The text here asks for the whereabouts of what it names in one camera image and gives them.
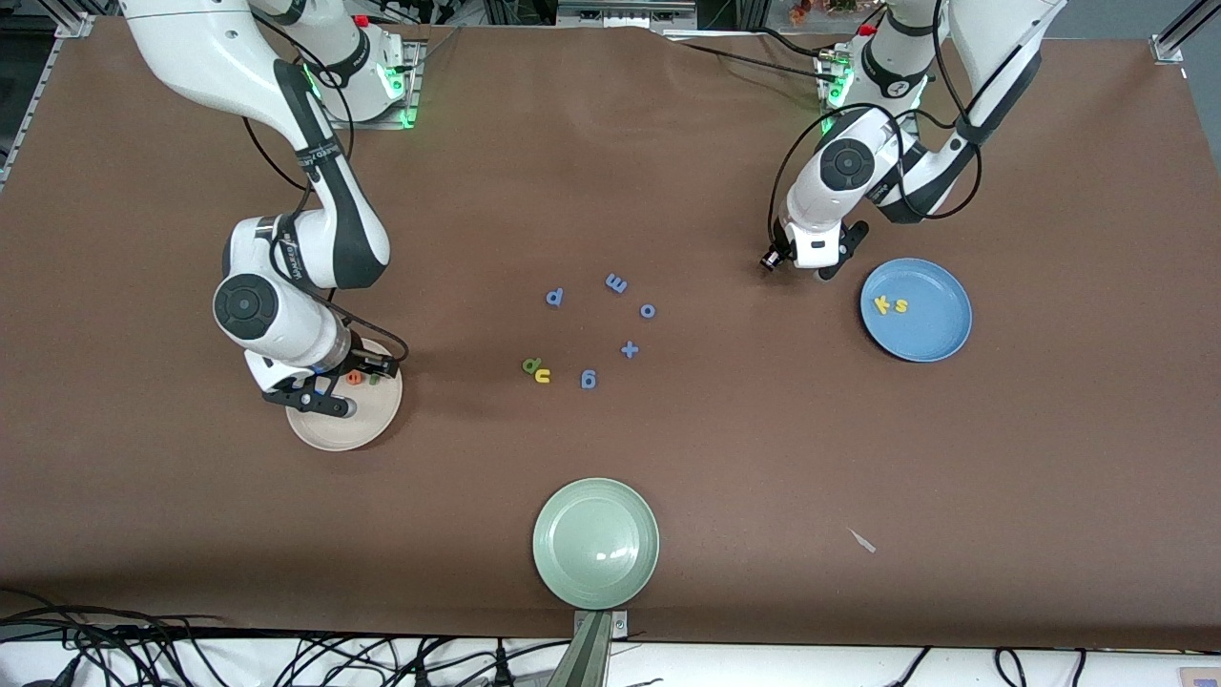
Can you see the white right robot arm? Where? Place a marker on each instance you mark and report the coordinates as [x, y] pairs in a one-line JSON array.
[[191, 48]]

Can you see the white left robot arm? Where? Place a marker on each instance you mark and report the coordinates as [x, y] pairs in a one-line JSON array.
[[992, 38]]

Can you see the beige round plate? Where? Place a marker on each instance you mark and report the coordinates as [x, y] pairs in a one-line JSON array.
[[372, 420]]

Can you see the grey metal camera post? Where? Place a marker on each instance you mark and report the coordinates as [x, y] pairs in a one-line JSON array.
[[584, 658]]

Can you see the black right camera mount bracket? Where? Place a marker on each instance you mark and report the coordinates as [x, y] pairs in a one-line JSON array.
[[296, 396]]

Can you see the short aluminium profile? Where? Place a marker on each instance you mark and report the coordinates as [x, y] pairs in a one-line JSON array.
[[1166, 48]]

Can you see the blue foam letter m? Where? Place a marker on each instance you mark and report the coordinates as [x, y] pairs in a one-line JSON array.
[[616, 283]]

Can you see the brown table mat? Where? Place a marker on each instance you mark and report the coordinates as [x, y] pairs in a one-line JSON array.
[[668, 448]]

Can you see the blue round plate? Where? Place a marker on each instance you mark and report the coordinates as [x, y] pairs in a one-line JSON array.
[[930, 329]]

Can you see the blue foam letter p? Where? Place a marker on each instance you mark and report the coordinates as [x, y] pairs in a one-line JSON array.
[[554, 297]]

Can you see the green round plate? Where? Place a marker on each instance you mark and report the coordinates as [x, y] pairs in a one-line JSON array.
[[596, 543]]

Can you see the small white paper scrap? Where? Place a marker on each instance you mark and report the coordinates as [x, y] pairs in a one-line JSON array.
[[861, 541]]

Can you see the grey metal frame bracket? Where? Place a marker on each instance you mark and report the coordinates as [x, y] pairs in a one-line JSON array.
[[625, 13]]

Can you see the orange background object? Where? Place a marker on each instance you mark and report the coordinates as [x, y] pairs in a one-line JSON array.
[[825, 6]]

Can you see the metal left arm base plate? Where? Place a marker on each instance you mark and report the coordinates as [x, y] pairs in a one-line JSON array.
[[830, 105]]

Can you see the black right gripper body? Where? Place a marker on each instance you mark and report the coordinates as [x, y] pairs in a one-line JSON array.
[[360, 364]]

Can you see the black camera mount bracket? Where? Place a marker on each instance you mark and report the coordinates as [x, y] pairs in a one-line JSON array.
[[296, 396], [849, 243]]

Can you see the long aluminium edge rail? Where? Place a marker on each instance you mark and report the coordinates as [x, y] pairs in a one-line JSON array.
[[38, 91]]

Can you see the black left camera mount bracket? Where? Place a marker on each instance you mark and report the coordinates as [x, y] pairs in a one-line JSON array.
[[849, 243]]

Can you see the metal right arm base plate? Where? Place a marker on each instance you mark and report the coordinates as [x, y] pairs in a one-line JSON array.
[[412, 95]]

